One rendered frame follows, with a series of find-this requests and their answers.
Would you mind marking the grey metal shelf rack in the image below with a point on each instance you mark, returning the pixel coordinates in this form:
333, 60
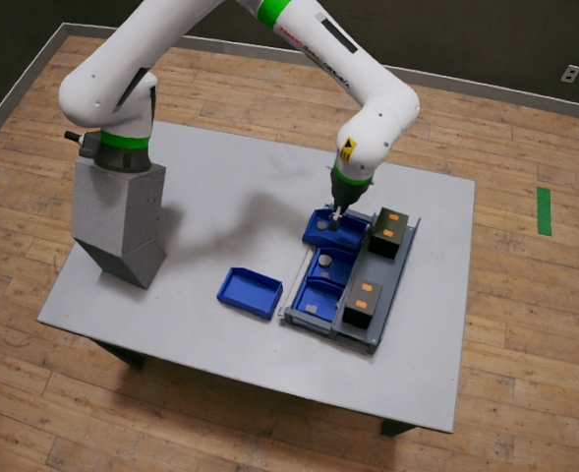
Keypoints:
371, 267

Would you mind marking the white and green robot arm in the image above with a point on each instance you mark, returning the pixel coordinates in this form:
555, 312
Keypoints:
92, 95

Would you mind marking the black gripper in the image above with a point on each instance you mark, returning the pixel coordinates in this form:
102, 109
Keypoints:
341, 203

